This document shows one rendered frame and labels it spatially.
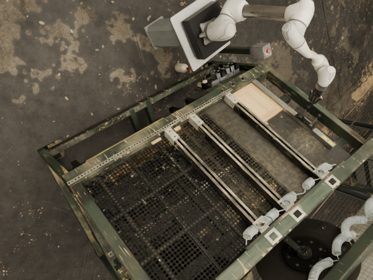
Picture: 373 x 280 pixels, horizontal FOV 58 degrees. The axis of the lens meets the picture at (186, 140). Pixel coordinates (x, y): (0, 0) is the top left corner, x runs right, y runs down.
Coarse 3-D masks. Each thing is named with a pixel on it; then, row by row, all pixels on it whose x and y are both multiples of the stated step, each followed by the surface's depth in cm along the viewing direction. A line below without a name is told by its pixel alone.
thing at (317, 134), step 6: (258, 84) 317; (264, 90) 314; (270, 96) 310; (276, 96) 310; (276, 102) 307; (282, 102) 306; (288, 108) 302; (288, 114) 303; (294, 114) 299; (306, 126) 293; (312, 132) 291; (318, 132) 289; (318, 138) 289; (330, 144) 282
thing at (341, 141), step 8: (288, 96) 323; (328, 136) 300; (344, 144) 294; (184, 160) 268; (176, 168) 263; (184, 168) 264; (152, 184) 253; (160, 184) 253; (136, 192) 248; (128, 200) 243; (112, 208) 237; (200, 208) 249; (264, 208) 250; (112, 216) 235; (256, 216) 245; (240, 224) 240; (224, 232) 238; (136, 240) 229; (232, 240) 233; (216, 248) 229; (224, 248) 230; (216, 256) 229; (200, 264) 221; (184, 272) 217
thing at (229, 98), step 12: (228, 96) 300; (240, 108) 293; (252, 120) 287; (264, 132) 283; (276, 144) 278; (288, 144) 274; (288, 156) 274; (300, 156) 268; (300, 168) 269; (312, 168) 263; (336, 180) 254
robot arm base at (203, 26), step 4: (212, 20) 281; (200, 24) 275; (204, 24) 277; (208, 24) 275; (200, 28) 277; (204, 28) 277; (204, 32) 276; (200, 36) 276; (204, 36) 277; (204, 40) 281; (208, 40) 282; (204, 44) 283
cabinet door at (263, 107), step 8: (248, 88) 316; (256, 88) 317; (240, 96) 309; (248, 96) 310; (256, 96) 311; (264, 96) 312; (248, 104) 304; (256, 104) 305; (264, 104) 306; (272, 104) 306; (256, 112) 299; (264, 112) 300; (272, 112) 301; (264, 120) 294
